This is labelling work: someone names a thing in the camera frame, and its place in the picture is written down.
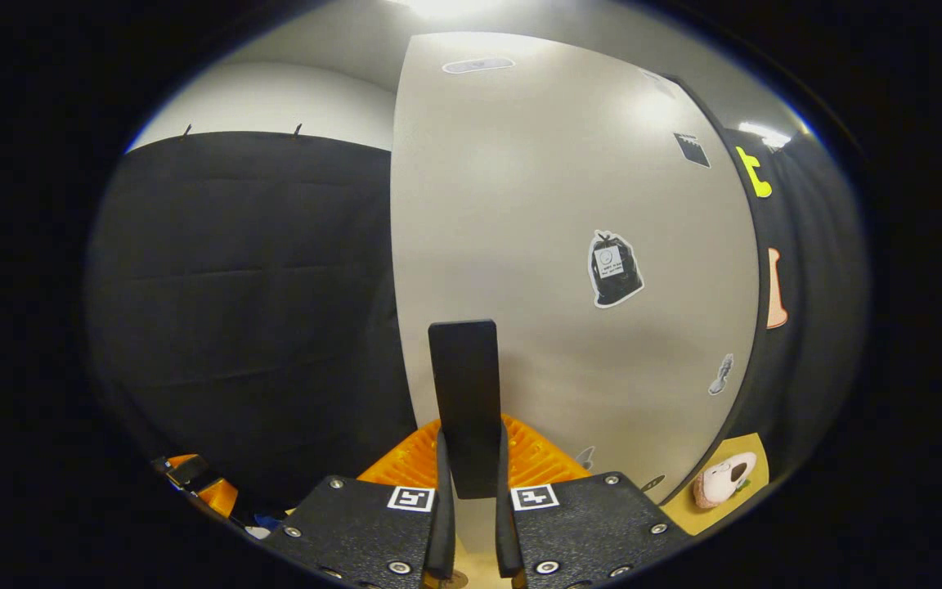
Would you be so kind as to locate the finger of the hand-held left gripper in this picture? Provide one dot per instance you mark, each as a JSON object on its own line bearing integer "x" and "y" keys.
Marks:
{"x": 217, "y": 495}

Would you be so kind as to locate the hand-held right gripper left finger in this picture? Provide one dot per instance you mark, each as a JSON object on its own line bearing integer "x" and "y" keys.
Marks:
{"x": 442, "y": 523}

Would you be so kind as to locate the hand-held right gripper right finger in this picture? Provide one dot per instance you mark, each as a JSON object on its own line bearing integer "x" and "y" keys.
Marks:
{"x": 505, "y": 523}

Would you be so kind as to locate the beige cabinet door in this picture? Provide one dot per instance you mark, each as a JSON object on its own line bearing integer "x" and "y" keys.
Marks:
{"x": 520, "y": 204}

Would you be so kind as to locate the blue book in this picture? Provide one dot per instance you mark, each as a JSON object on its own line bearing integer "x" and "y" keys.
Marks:
{"x": 268, "y": 520}

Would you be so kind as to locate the black backdrop cloth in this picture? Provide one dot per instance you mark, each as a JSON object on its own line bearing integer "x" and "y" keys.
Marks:
{"x": 234, "y": 327}

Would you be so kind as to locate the large ceiling light panel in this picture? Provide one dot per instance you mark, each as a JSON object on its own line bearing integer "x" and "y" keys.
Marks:
{"x": 455, "y": 6}

